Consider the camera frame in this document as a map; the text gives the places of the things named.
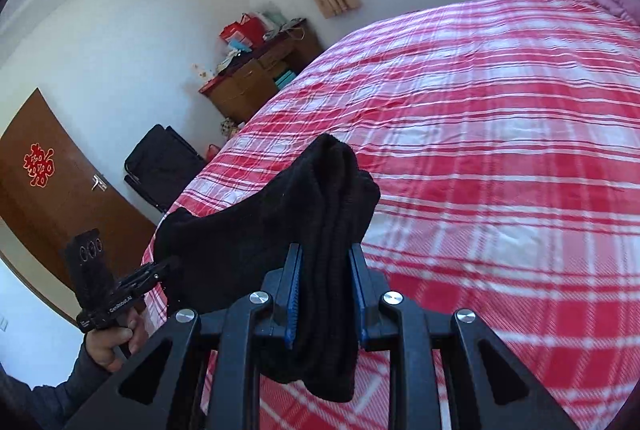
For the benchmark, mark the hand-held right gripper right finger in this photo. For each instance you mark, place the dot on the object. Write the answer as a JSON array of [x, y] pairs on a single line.
[[357, 290]]

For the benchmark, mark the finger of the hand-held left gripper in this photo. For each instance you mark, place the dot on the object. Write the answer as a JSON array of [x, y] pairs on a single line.
[[145, 275]]

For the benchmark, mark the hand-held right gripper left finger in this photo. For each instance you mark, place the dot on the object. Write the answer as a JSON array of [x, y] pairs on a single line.
[[295, 290]]

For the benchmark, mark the black pants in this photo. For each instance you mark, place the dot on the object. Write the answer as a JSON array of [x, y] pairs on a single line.
[[280, 210]]

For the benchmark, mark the person's left forearm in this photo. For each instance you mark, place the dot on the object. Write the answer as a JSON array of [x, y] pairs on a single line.
[[60, 395]]

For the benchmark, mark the person's left hand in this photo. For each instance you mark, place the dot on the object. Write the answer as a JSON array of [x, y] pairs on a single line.
[[107, 340]]

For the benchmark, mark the brown wooden door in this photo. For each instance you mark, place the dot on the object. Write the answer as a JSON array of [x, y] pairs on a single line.
[[75, 220]]

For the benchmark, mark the black folding chair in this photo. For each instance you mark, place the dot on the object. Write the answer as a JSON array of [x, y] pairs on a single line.
[[160, 159]]

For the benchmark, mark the small red bin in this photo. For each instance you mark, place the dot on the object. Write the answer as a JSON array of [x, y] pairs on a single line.
[[213, 152]]

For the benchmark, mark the red paper door decoration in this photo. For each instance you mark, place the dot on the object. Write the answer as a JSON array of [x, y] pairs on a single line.
[[39, 164]]

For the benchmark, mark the patterned bag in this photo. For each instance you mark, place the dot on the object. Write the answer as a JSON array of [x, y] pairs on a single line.
[[230, 128]]

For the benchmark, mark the red plaid bed sheet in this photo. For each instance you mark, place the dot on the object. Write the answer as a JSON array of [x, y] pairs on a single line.
[[500, 159]]

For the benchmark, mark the wooden desk with drawers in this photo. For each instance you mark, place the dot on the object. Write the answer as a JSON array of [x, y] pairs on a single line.
[[250, 84]]

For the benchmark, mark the teal box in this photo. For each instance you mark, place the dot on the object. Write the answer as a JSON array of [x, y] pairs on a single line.
[[285, 78]]

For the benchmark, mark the red gift bag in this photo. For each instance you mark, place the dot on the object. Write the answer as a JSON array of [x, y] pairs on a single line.
[[245, 29]]

